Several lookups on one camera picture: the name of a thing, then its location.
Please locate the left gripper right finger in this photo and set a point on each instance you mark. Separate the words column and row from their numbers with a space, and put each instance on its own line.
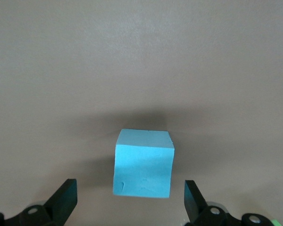
column 194, row 204

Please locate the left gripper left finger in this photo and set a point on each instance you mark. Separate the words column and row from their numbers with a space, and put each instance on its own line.
column 63, row 200

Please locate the light blue foam block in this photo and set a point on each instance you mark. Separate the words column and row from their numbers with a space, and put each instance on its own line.
column 143, row 169

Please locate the green foam block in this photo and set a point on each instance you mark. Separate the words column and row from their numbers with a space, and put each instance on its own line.
column 276, row 223

